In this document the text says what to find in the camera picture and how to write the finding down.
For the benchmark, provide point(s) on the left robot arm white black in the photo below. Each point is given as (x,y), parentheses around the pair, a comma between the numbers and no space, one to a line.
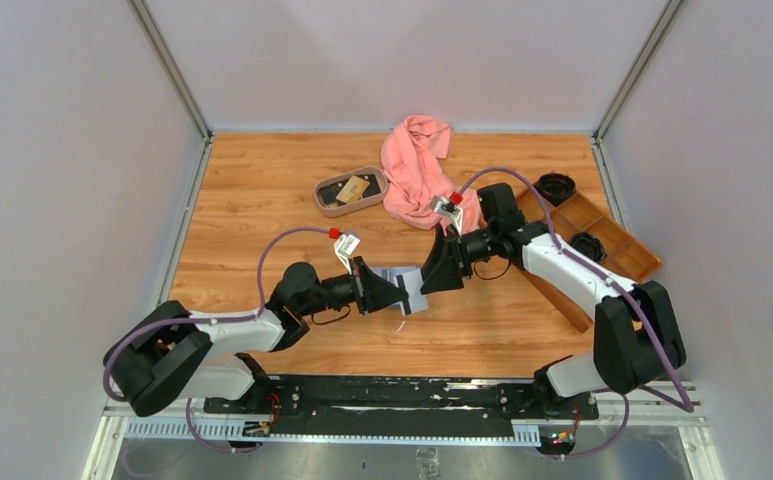
(176,354)

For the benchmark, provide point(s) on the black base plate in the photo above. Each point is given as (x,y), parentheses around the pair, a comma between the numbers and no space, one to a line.
(398,406)

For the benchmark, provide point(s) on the black card left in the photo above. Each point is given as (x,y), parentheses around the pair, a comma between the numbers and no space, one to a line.
(329,195)

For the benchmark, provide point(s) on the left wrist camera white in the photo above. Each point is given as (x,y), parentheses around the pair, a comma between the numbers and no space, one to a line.
(344,247)

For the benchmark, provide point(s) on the gold card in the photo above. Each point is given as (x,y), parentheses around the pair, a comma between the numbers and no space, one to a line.
(353,189)

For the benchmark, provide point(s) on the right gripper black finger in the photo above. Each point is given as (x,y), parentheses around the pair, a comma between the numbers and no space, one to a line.
(444,276)
(442,247)

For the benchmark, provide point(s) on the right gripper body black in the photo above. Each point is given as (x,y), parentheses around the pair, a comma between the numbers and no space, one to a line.
(477,245)

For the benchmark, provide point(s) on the wooden compartment tray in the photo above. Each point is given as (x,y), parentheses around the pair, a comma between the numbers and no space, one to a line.
(593,233)

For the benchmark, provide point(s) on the pink oval tray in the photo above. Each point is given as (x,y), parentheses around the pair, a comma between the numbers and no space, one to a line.
(374,194)

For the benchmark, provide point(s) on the black tape roll upper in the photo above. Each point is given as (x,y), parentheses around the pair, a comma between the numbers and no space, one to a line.
(556,188)

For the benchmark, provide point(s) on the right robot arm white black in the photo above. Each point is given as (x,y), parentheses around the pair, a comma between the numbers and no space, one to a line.
(636,335)

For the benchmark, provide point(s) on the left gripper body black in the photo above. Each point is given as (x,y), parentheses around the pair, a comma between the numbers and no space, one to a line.
(337,292)

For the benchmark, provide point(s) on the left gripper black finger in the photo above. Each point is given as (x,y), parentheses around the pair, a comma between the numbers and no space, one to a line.
(368,279)
(374,300)

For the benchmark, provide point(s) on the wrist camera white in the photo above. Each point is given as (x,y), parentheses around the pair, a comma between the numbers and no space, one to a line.
(344,247)
(450,211)

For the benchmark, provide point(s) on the black tape roll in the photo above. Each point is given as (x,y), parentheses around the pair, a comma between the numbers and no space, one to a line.
(588,245)
(556,188)

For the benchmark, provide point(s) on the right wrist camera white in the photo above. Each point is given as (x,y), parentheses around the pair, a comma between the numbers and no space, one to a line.
(450,211)

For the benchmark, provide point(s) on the black tape roll lower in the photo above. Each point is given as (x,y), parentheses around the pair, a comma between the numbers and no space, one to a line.
(588,245)

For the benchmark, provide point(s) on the aluminium rail frame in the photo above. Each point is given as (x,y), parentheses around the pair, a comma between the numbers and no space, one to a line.
(639,436)

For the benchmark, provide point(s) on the pink cloth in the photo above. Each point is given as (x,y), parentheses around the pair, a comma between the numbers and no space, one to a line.
(410,158)

